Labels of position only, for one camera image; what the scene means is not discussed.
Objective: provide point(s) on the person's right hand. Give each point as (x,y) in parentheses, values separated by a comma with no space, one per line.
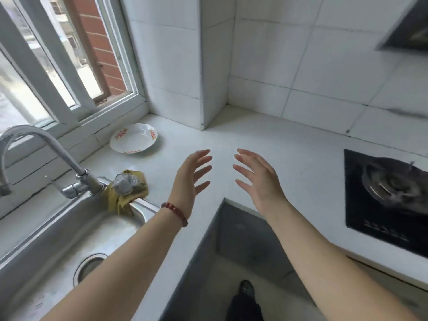
(264,190)

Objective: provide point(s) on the person's left hand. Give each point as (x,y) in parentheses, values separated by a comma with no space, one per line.
(187,183)

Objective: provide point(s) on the white plate red pattern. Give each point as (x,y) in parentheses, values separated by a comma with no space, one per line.
(133,140)

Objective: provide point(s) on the stainless steel sink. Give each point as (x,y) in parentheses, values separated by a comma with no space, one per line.
(50,237)

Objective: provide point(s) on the person's left forearm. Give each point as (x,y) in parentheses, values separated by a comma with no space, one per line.
(127,270)

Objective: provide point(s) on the person's right black sandal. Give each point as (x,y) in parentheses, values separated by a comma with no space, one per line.
(246,288)

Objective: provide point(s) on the person's black trousers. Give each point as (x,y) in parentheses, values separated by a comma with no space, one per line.
(244,309)

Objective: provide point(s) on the yellow dish cloth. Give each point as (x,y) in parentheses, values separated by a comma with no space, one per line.
(127,203)

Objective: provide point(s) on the silver scrubber ball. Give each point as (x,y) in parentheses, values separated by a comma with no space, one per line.
(123,183)

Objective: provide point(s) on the black glass gas stove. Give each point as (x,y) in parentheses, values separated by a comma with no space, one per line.
(357,197)

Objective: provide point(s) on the black burner grate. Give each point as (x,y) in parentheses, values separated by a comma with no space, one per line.
(391,187)

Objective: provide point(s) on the steel curved faucet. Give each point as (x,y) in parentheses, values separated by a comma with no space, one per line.
(53,143)

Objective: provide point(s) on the white framed window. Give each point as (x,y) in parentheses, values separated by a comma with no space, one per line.
(55,56)

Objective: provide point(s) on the steel range hood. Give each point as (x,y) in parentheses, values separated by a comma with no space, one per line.
(408,30)

